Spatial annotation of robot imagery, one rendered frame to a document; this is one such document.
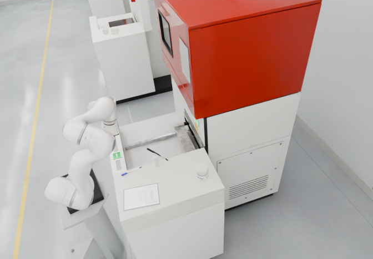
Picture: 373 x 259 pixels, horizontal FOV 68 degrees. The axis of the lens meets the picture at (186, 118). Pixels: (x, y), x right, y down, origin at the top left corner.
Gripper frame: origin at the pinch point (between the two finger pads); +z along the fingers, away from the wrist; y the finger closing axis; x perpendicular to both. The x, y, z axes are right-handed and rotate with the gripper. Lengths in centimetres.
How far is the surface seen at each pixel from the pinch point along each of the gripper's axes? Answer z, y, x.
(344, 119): 16, -215, -8
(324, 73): -13, -209, -47
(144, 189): 11.7, -15.7, 34.5
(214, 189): 4, -54, 49
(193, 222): 33, -45, 50
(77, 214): 35, 24, 26
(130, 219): 15, -5, 50
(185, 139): 12, -54, -4
